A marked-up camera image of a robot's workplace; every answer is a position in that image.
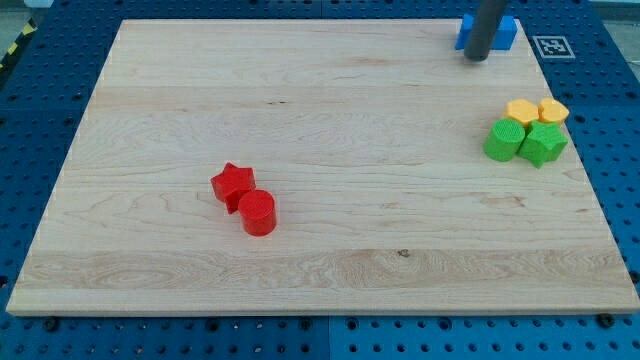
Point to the red star block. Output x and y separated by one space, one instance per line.
232 184

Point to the green star block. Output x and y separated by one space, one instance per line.
543 143

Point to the yellow heart block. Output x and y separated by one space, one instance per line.
552 111

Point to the light wooden board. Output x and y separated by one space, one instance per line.
368 134

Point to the red cylinder block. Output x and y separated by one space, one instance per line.
257 210

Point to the green cylinder block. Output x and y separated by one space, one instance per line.
504 140

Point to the yellow hexagon block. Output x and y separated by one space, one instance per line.
522 111

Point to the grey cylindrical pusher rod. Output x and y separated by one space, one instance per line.
484 29

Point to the blue block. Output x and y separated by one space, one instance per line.
503 40

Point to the white fiducial marker tag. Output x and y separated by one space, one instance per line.
553 47

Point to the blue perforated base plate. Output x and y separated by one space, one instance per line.
47 91

